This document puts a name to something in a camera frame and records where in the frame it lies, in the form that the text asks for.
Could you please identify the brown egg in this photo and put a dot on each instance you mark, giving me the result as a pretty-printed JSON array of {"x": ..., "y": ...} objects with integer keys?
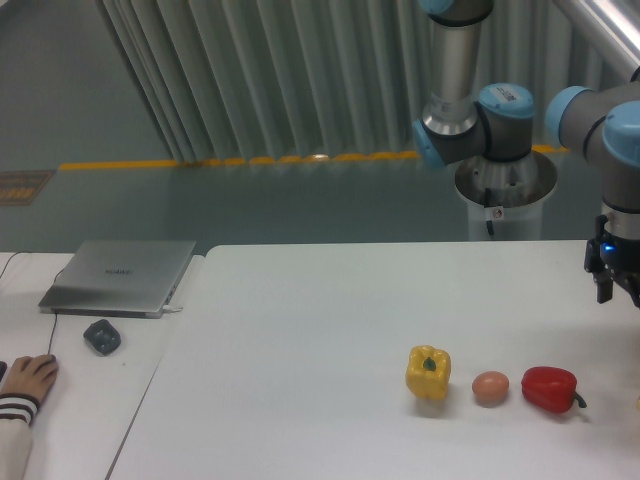
[{"x": 490, "y": 387}]

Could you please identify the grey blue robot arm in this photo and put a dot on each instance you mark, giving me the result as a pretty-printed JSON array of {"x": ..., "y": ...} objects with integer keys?
[{"x": 489, "y": 135}]

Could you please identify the red bell pepper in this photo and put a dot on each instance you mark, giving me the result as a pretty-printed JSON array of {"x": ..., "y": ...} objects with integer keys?
[{"x": 551, "y": 389}]

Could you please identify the small dark grey gadget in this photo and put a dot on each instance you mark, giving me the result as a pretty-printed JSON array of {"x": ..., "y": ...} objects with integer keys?
[{"x": 102, "y": 337}]

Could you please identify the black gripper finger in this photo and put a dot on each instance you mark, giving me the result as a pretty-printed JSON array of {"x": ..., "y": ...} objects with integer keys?
[
  {"x": 631, "y": 286},
  {"x": 604, "y": 287}
]

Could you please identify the person's hand on mouse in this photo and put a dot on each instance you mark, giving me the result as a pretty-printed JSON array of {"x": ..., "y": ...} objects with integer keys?
[{"x": 31, "y": 377}]

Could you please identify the striped sleeve forearm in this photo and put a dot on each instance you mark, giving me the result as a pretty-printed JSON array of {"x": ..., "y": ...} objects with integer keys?
[{"x": 17, "y": 413}]

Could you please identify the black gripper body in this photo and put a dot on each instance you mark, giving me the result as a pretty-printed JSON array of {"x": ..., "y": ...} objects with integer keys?
[{"x": 615, "y": 246}]

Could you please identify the black keyboard edge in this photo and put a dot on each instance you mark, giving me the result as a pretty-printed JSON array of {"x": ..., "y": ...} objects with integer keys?
[{"x": 3, "y": 369}]

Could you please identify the yellow bell pepper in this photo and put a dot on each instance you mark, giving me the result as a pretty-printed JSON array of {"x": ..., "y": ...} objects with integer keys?
[{"x": 428, "y": 372}]

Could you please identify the silver closed laptop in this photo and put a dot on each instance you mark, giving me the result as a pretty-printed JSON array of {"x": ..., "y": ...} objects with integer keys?
[{"x": 119, "y": 278}]

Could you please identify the grey pleated curtain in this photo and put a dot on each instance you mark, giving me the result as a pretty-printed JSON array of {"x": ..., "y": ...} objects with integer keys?
[{"x": 253, "y": 79}]

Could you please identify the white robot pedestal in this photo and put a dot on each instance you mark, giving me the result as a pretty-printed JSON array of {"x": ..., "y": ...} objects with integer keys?
[{"x": 505, "y": 201}]

